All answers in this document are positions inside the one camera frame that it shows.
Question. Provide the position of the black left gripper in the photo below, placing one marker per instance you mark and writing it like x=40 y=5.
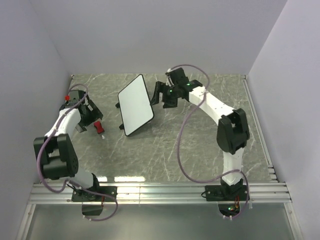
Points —
x=94 y=114

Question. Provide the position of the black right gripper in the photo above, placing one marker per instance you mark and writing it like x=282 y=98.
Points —
x=161 y=87

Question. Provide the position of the red and black eraser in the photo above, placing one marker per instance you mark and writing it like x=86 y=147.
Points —
x=99 y=128

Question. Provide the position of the small black-framed whiteboard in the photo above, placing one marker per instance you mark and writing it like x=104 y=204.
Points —
x=135 y=106

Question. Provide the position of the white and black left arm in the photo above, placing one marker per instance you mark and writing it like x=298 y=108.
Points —
x=55 y=154

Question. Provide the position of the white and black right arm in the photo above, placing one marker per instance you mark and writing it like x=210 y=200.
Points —
x=232 y=124

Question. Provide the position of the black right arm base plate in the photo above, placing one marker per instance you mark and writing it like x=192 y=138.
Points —
x=219 y=193

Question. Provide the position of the aluminium right side rail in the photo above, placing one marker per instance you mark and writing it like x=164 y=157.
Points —
x=270 y=166

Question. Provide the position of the aluminium rail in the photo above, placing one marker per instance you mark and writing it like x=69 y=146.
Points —
x=141 y=193
x=270 y=166

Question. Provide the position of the aluminium front rail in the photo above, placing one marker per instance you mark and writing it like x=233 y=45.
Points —
x=141 y=193

